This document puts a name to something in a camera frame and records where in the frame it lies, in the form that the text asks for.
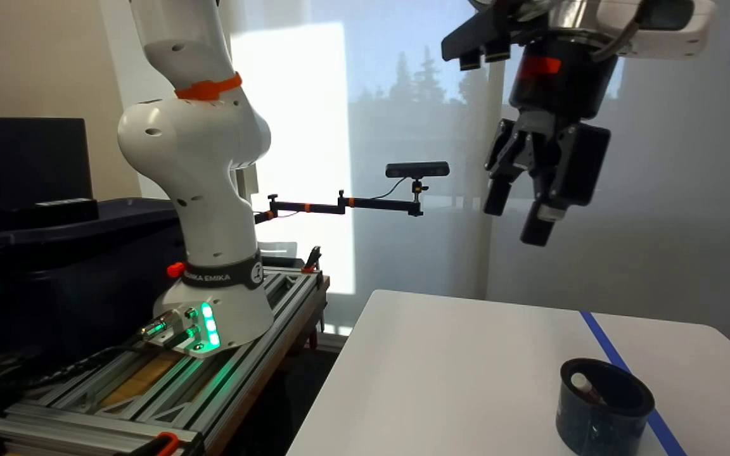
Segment black computer monitor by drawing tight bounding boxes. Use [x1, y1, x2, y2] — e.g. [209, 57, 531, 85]
[0, 115, 97, 213]

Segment dark green enamel mug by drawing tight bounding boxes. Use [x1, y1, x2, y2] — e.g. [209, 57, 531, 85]
[555, 358, 658, 456]

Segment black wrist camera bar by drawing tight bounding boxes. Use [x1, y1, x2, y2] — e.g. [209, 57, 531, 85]
[440, 5, 537, 73]

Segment black cabinet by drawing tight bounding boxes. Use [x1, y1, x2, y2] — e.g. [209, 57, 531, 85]
[0, 196, 193, 418]

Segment braided base cable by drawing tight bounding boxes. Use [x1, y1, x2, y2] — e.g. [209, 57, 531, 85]
[7, 333, 167, 392]

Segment black stereo camera bar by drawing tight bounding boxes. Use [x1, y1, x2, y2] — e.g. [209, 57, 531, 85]
[384, 161, 451, 182]

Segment long blue tape line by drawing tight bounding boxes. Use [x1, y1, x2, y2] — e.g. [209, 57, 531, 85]
[578, 309, 689, 456]

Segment aluminium extrusion robot base frame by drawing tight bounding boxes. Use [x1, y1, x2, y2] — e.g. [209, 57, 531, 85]
[0, 251, 332, 456]

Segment black articulated camera mount arm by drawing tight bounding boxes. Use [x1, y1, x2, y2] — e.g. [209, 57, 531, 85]
[255, 177, 430, 229]

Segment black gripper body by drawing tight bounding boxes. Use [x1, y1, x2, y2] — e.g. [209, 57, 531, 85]
[507, 37, 625, 147]

